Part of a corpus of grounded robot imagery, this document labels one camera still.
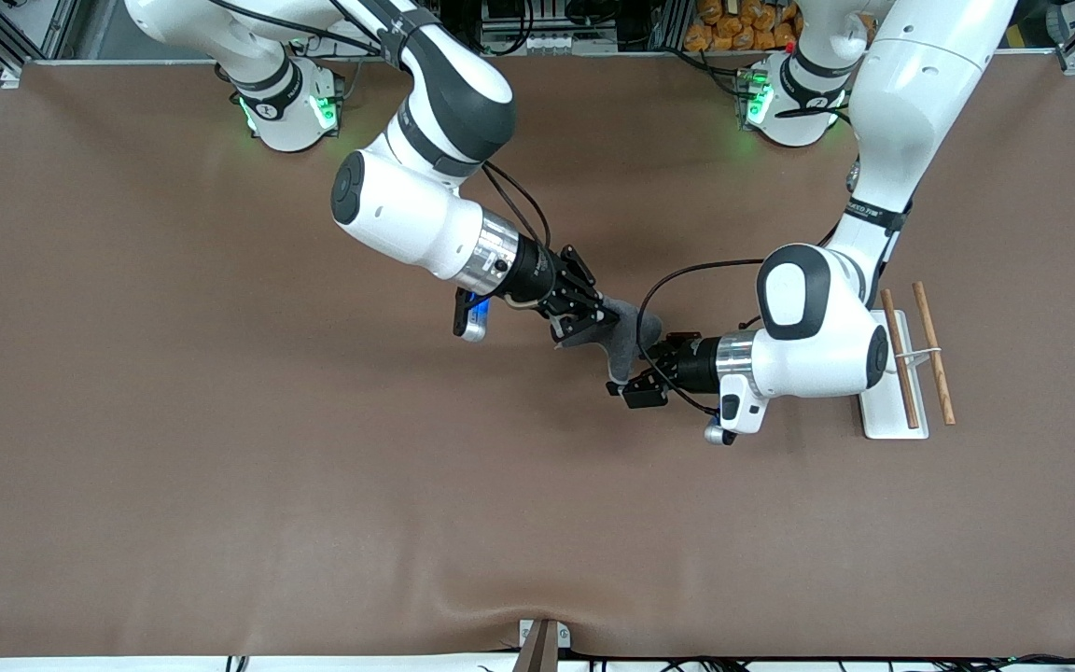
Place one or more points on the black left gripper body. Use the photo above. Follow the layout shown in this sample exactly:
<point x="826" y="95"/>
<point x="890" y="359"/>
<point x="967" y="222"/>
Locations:
<point x="694" y="363"/>

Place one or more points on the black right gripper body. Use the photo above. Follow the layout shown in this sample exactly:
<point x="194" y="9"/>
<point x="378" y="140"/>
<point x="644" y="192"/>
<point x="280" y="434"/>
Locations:
<point x="537" y="272"/>

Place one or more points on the dark grey towel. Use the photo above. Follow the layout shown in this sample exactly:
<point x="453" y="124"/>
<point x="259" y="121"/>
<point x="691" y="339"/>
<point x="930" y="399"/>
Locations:
<point x="629" y="336"/>

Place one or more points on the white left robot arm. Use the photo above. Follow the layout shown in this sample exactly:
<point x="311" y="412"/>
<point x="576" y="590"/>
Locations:
<point x="911" y="103"/>

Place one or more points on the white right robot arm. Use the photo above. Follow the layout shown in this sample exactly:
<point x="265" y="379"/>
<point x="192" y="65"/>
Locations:
<point x="407" y="215"/>

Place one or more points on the white rack with wooden rods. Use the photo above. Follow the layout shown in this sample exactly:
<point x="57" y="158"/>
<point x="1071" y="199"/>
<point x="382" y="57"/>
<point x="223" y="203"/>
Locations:
<point x="934" y="355"/>

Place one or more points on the brown metal table clamp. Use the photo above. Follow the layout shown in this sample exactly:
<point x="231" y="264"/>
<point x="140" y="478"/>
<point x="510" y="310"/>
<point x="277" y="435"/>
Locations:
<point x="542" y="644"/>

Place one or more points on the brown table cover mat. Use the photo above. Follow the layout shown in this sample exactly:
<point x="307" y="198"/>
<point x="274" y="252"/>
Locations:
<point x="314" y="467"/>

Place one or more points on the orange snack bags pile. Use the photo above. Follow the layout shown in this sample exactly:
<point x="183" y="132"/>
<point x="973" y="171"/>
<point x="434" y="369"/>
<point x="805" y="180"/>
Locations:
<point x="743" y="28"/>

